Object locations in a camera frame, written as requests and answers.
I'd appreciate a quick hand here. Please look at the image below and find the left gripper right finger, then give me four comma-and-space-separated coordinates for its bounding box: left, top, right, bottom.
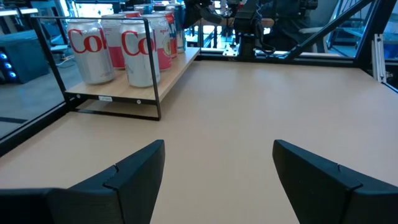
272, 139, 398, 224

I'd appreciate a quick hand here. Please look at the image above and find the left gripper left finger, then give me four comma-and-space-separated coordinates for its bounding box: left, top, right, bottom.
0, 139, 166, 224

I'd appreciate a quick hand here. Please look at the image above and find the silver Diet Coke can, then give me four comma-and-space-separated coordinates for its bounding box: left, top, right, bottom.
67, 19, 115, 85
119, 19, 162, 88

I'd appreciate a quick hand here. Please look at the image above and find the dark box with blue lights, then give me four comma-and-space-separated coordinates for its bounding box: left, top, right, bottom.
0, 29, 50, 85

